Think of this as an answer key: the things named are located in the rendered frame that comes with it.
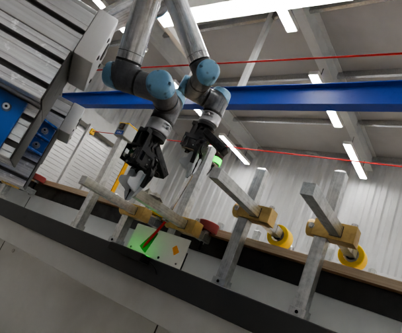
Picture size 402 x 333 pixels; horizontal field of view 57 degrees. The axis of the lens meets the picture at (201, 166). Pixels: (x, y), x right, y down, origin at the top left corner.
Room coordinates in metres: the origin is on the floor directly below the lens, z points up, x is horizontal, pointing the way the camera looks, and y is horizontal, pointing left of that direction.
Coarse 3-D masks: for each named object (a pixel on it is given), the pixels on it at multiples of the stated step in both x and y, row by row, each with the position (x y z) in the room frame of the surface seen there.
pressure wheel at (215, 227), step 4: (200, 220) 1.37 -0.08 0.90; (204, 220) 1.35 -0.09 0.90; (208, 220) 1.35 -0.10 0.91; (204, 224) 1.35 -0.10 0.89; (208, 224) 1.35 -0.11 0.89; (212, 224) 1.35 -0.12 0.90; (216, 224) 1.36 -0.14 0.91; (204, 228) 1.35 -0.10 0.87; (208, 228) 1.35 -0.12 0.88; (212, 228) 1.35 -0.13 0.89; (216, 228) 1.36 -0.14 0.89; (204, 232) 1.38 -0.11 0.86; (208, 232) 1.38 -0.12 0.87; (212, 232) 1.35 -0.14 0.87; (216, 232) 1.37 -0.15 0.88; (200, 244) 1.38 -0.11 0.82; (200, 248) 1.38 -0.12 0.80
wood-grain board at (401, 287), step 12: (48, 180) 2.20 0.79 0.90; (72, 192) 2.02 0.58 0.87; (84, 192) 1.96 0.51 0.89; (108, 204) 1.85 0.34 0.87; (228, 240) 1.39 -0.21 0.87; (252, 240) 1.31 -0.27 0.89; (264, 252) 1.31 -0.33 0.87; (276, 252) 1.24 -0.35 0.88; (288, 252) 1.22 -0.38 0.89; (300, 252) 1.19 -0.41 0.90; (324, 264) 1.14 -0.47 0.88; (336, 264) 1.11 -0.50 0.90; (348, 276) 1.09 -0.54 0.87; (360, 276) 1.07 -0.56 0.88; (372, 276) 1.05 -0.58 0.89; (384, 288) 1.05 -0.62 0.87; (396, 288) 1.01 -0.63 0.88
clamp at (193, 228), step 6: (192, 222) 1.25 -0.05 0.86; (198, 222) 1.25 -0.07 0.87; (174, 228) 1.29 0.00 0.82; (180, 228) 1.28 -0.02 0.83; (186, 228) 1.26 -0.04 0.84; (192, 228) 1.24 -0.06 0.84; (198, 228) 1.26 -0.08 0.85; (186, 234) 1.29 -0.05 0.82; (192, 234) 1.25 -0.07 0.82; (198, 234) 1.27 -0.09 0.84
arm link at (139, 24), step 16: (144, 0) 0.86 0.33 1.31; (160, 0) 0.88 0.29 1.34; (128, 16) 0.90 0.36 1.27; (144, 16) 0.88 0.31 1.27; (128, 32) 0.91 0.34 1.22; (144, 32) 0.91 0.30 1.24; (128, 48) 0.92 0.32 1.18; (144, 48) 0.94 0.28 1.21; (112, 64) 0.96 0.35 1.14; (128, 64) 0.94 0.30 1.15; (112, 80) 0.96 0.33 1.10; (128, 80) 0.95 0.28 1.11
